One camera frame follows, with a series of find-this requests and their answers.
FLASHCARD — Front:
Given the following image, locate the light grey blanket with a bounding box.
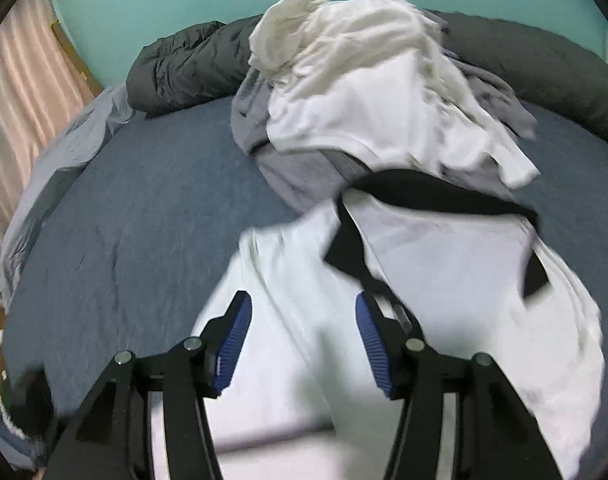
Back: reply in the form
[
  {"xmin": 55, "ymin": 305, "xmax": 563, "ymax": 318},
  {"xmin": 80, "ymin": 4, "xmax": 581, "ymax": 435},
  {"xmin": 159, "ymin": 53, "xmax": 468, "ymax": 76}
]
[{"xmin": 0, "ymin": 82, "xmax": 135, "ymax": 286}]

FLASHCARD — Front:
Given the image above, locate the dark grey duvet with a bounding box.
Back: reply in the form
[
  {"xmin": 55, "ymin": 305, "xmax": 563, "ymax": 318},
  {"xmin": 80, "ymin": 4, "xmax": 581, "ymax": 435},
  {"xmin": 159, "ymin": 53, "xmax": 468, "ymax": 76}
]
[{"xmin": 126, "ymin": 10, "xmax": 608, "ymax": 153}]

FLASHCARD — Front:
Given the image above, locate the white t-shirt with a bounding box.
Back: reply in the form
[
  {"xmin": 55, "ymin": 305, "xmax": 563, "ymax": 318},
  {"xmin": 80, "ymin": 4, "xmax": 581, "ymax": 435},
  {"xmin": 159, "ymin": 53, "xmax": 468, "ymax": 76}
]
[{"xmin": 266, "ymin": 50, "xmax": 541, "ymax": 188}]

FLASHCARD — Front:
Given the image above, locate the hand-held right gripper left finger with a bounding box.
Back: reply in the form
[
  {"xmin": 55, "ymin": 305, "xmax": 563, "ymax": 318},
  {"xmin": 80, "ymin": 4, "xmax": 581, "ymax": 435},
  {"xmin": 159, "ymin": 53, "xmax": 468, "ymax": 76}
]
[{"xmin": 46, "ymin": 290, "xmax": 253, "ymax": 480}]

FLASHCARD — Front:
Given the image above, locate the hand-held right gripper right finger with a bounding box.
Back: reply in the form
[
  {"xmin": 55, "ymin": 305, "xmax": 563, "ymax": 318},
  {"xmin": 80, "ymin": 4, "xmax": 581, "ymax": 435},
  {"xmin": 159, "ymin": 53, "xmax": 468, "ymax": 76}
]
[{"xmin": 355, "ymin": 290, "xmax": 565, "ymax": 480}]

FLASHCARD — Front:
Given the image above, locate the grey garment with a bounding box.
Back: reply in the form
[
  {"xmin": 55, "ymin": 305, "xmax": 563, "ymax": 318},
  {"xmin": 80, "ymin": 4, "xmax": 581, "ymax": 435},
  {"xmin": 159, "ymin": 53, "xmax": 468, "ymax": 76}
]
[{"xmin": 229, "ymin": 7, "xmax": 540, "ymax": 216}]

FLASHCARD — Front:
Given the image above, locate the pink curtain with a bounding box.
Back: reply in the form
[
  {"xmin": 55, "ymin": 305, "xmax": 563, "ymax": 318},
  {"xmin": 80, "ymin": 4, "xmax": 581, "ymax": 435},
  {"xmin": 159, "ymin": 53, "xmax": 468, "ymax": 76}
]
[{"xmin": 0, "ymin": 0, "xmax": 97, "ymax": 271}]

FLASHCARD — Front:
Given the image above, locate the bed with blue patterned sheet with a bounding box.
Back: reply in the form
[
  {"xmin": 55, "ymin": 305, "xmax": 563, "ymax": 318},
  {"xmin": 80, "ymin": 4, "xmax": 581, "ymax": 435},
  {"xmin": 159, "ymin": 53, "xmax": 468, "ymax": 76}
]
[{"xmin": 1, "ymin": 95, "xmax": 608, "ymax": 411}]

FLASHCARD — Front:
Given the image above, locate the white polo shirt black collar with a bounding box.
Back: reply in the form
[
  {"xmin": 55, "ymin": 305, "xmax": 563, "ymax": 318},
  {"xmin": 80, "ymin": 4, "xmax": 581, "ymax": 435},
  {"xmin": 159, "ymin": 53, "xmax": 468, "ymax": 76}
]
[{"xmin": 149, "ymin": 170, "xmax": 607, "ymax": 480}]

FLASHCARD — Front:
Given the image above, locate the cream white shirt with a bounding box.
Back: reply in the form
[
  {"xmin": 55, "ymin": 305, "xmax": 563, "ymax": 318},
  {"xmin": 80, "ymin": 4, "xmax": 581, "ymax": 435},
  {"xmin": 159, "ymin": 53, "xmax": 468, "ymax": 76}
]
[{"xmin": 248, "ymin": 0, "xmax": 465, "ymax": 111}]

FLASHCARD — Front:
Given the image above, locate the wooden frame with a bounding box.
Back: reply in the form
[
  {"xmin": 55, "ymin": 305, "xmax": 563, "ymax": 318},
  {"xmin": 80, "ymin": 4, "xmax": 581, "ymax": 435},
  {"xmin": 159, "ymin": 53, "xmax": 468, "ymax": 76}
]
[{"xmin": 50, "ymin": 20, "xmax": 105, "ymax": 98}]

